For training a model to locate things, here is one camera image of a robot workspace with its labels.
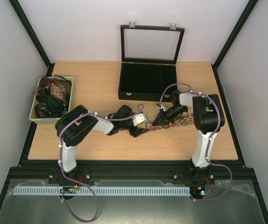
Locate brown patterned tie over basket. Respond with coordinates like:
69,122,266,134
33,84,66,103

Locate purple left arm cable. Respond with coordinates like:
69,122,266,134
58,104,145,222

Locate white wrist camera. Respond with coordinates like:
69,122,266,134
132,112,148,126
156,103,167,112

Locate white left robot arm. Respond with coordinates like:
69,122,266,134
49,104,147,185

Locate dark ties in basket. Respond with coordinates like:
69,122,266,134
32,74,73,119

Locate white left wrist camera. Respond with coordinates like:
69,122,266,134
132,112,148,126

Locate light blue slotted cable duct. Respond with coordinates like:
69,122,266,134
13,186,190,196

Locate black compartment display box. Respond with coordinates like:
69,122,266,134
118,21,185,102

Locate patterned paisley tie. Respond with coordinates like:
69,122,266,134
145,113,194,131

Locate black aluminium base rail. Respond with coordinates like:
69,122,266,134
6,161,258,186

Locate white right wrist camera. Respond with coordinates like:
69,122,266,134
156,103,167,112

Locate pale green perforated basket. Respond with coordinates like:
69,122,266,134
28,76,75,126

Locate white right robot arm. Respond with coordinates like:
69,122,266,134
153,90,225,183

